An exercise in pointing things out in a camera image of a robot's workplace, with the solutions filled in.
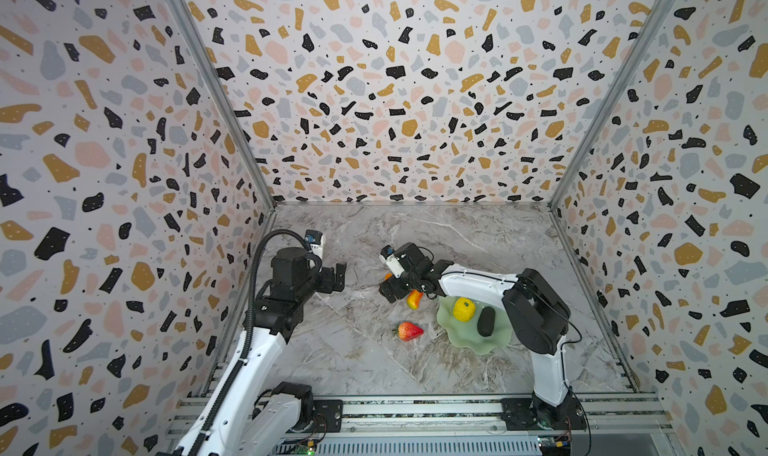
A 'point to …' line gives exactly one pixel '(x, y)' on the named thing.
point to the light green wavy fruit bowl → (467, 334)
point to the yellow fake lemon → (464, 309)
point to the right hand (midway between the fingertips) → (384, 277)
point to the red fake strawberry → (408, 331)
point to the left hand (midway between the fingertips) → (326, 256)
